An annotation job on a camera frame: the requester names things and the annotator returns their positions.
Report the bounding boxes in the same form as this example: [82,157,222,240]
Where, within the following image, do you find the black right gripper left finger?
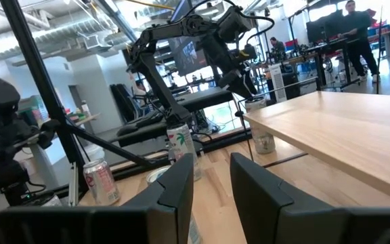
[0,152,196,244]

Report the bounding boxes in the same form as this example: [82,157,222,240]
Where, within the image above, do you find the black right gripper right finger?
[230,151,390,244]

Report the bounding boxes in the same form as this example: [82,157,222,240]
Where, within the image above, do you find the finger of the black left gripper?
[240,72,259,100]
[219,72,251,98]

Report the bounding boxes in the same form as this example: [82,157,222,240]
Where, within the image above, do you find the silver Diet Coke can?
[82,157,121,207]
[187,213,203,244]

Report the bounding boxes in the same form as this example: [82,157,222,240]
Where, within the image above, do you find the white slim Celsius can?
[244,96,277,155]

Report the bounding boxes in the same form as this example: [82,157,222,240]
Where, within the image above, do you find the blue silver Red Bull can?
[146,165,173,186]

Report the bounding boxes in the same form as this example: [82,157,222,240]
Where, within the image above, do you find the Celsius Peach Vibe can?
[166,122,203,182]

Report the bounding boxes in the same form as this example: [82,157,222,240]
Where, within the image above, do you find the wooden shelf black metal legs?
[234,77,390,207]

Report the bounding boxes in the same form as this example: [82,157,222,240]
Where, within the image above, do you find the white panel tower device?
[268,63,301,103]

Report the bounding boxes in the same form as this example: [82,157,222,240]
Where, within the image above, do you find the black workbench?
[116,86,236,148]

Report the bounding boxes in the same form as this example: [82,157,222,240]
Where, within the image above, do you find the person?
[337,0,382,83]
[269,36,288,64]

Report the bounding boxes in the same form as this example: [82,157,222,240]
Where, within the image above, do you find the black standing desk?
[303,37,362,92]

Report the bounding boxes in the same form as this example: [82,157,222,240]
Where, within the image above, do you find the black computer monitors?
[305,9,345,43]

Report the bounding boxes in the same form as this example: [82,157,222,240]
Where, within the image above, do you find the thin black pole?
[376,5,385,96]

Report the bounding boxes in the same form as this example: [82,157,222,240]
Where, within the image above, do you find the large dark wall screen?
[167,35,216,77]

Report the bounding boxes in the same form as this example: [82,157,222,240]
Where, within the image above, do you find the silver aluminium bracket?
[68,161,81,207]

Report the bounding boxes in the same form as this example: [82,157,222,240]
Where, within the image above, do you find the silver ceiling duct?
[0,6,135,66]

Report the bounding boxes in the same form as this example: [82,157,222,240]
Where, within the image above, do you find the black aluminium table frame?
[0,0,254,208]

